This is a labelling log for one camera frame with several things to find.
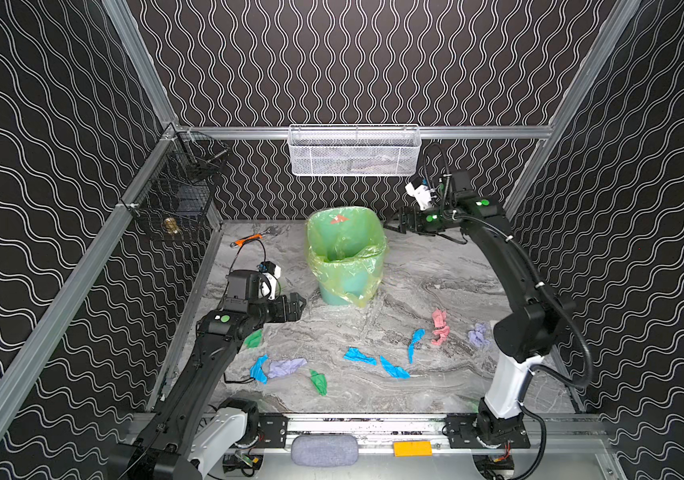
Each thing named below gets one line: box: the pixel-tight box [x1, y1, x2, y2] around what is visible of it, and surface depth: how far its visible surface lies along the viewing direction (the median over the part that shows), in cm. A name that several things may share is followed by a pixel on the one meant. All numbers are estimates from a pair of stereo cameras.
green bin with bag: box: [306, 206, 388, 308], surface depth 85 cm
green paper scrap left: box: [243, 329, 263, 349], surface depth 91 cm
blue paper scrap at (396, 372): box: [380, 355, 411, 380], surface depth 86 cm
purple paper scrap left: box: [267, 358, 307, 378], surface depth 86 cm
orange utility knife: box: [230, 233, 264, 248], surface depth 117 cm
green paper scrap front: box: [309, 369, 328, 396], surface depth 83 cm
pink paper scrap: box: [431, 308, 450, 346], surface depth 94 cm
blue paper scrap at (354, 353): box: [344, 346, 377, 366], surface depth 89 cm
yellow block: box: [394, 440, 433, 457], surface depth 74 cm
